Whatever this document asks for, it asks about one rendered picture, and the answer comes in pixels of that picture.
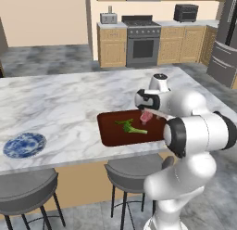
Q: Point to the pink raw steak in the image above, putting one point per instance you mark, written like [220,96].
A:
[146,117]

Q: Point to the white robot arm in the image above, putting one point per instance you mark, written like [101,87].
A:
[197,130]

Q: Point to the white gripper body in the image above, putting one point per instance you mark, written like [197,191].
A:
[158,113]

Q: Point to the light green celery stalk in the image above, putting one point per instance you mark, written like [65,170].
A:
[135,130]

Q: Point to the steel oven with hob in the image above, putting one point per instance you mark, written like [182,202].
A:
[142,45]

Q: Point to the wide wooden base cupboards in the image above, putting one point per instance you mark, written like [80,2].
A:
[182,43]

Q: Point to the silver toaster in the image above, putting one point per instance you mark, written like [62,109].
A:
[108,18]

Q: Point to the narrow wooden base cupboards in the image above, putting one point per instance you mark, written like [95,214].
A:
[111,46]

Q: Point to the blue and white plate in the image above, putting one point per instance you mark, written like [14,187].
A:
[24,144]

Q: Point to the black toaster oven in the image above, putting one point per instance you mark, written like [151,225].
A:
[185,13]

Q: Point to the grey steel fridge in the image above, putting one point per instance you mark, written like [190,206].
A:
[223,48]

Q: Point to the dark red-brown tray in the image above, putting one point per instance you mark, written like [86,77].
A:
[114,131]

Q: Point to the dark green asparagus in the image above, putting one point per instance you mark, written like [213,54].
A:
[125,122]

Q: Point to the grey bar stool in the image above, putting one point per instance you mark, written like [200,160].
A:
[132,175]
[24,187]

